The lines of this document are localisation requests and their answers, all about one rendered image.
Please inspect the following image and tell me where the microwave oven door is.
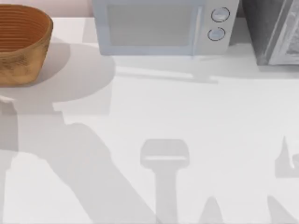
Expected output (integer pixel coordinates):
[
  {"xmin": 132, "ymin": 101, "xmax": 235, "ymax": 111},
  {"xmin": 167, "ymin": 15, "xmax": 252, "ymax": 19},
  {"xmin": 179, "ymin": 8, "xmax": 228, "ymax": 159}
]
[{"xmin": 91, "ymin": 0, "xmax": 203, "ymax": 56}]

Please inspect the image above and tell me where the pale microwave oven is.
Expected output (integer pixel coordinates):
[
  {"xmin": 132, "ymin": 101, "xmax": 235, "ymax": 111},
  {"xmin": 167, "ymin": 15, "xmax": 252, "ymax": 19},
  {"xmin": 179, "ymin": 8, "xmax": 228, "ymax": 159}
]
[{"xmin": 91, "ymin": 0, "xmax": 241, "ymax": 56}]

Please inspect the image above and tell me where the round microwave knob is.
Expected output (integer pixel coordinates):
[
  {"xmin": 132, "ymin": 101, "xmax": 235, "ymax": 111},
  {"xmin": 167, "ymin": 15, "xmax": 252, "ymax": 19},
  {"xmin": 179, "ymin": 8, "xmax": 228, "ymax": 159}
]
[
  {"xmin": 211, "ymin": 7, "xmax": 231, "ymax": 23},
  {"xmin": 207, "ymin": 26, "xmax": 227, "ymax": 42}
]

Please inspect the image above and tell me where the brown woven basket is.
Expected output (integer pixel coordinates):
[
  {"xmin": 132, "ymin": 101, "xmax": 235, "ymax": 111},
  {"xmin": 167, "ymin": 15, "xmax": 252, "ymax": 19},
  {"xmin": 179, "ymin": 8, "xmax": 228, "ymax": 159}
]
[{"xmin": 0, "ymin": 4, "xmax": 54, "ymax": 85}]

